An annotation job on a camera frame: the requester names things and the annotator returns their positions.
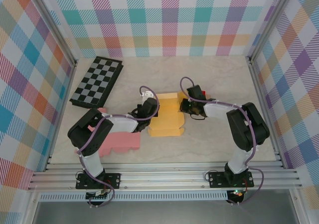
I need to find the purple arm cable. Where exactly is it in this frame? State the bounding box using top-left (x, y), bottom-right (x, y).
top-left (179, 76), bottom-right (265, 206)
top-left (77, 85), bottom-right (160, 208)

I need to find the black chessboard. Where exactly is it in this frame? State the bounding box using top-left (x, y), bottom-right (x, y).
top-left (69, 56), bottom-right (125, 110)

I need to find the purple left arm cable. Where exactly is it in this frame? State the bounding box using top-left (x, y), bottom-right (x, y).
top-left (77, 85), bottom-right (160, 208)

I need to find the yellow paper box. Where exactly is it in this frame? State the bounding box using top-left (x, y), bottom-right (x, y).
top-left (148, 92), bottom-right (186, 137)

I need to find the aluminium frame post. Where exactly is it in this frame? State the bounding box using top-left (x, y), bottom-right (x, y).
top-left (27, 0), bottom-right (78, 68)
top-left (248, 0), bottom-right (294, 63)

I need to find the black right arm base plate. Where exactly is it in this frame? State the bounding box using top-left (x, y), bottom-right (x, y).
top-left (205, 170), bottom-right (254, 189)

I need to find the perforated metal cable tray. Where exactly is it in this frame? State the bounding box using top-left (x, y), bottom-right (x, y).
top-left (38, 193), bottom-right (229, 202)

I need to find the pink paper box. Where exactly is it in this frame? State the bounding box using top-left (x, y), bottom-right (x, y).
top-left (74, 107), bottom-right (142, 158)

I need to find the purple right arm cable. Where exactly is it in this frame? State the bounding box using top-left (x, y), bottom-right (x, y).
top-left (179, 76), bottom-right (265, 206)

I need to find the aluminium frame rail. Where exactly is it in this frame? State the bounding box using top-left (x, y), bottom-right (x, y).
top-left (27, 160), bottom-right (304, 191)

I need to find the grey metal panel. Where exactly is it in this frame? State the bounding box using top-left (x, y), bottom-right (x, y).
top-left (32, 200), bottom-right (300, 224)

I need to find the aluminium side rail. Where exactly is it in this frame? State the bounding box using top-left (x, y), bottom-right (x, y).
top-left (246, 57), bottom-right (285, 169)
top-left (44, 62), bottom-right (78, 172)

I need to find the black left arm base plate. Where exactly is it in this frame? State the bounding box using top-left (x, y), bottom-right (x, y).
top-left (75, 173), bottom-right (122, 190)

